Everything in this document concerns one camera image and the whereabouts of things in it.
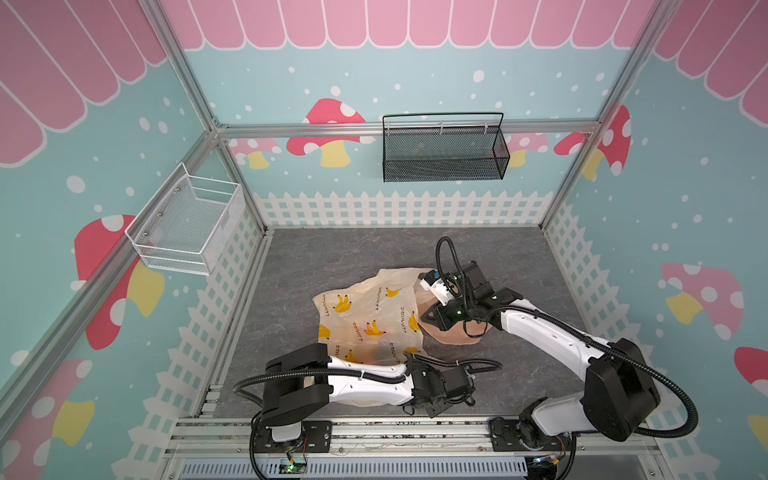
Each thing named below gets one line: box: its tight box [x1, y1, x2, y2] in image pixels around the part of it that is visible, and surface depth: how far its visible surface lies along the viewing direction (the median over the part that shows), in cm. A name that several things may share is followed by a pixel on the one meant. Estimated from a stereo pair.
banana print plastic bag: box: [313, 268, 434, 364], surface depth 89 cm
